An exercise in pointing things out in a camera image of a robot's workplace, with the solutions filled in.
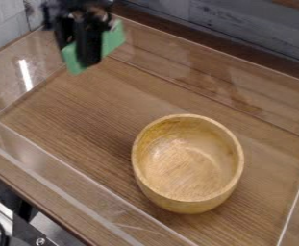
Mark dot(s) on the brown wooden bowl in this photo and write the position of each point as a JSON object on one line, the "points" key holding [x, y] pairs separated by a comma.
{"points": [[189, 162]]}

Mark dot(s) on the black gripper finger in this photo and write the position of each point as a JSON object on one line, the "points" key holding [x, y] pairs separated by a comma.
{"points": [[63, 31], [89, 32]]}

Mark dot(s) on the clear acrylic tray enclosure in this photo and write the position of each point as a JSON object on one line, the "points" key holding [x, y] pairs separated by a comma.
{"points": [[68, 127]]}

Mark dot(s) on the black metal bracket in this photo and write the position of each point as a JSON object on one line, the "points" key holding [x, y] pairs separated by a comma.
{"points": [[27, 233]]}

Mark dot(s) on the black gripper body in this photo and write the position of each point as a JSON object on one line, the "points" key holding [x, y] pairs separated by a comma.
{"points": [[55, 8]]}

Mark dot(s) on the green rectangular block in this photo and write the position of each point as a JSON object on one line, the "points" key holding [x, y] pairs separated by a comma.
{"points": [[113, 39]]}

